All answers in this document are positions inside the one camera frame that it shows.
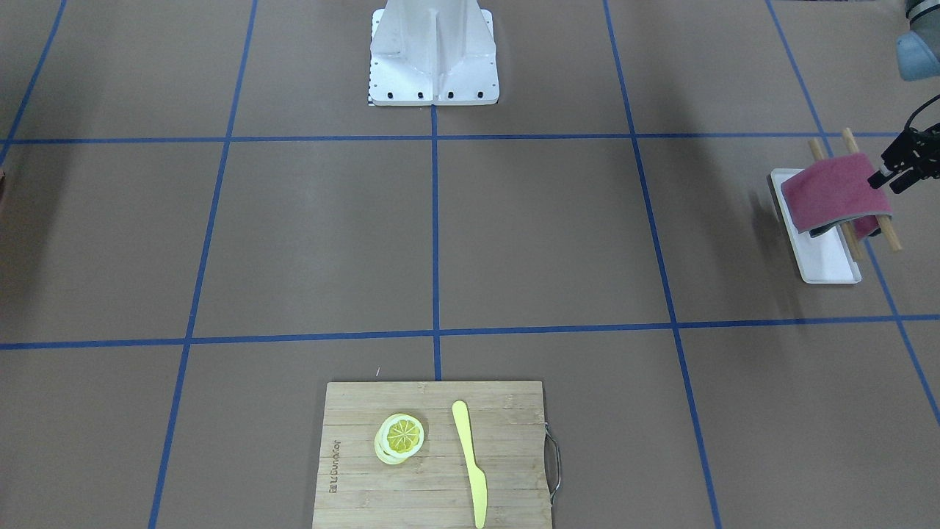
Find yellow plastic knife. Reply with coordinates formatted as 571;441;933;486
451;400;489;528

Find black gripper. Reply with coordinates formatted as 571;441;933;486
867;125;939;194

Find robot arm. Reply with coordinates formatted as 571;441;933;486
867;1;939;194

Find maroon wiping cloth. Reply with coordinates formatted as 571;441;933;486
780;153;894;240

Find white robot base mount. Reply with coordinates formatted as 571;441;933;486
367;1;500;107

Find bamboo cutting board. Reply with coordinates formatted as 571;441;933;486
312;381;553;528

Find wooden rack rod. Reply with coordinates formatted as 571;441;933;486
842;127;903;252
808;137;863;262

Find lemon slice stack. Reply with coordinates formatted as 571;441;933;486
373;413;425;465

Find white rectangular tray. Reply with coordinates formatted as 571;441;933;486
770;168;862;285

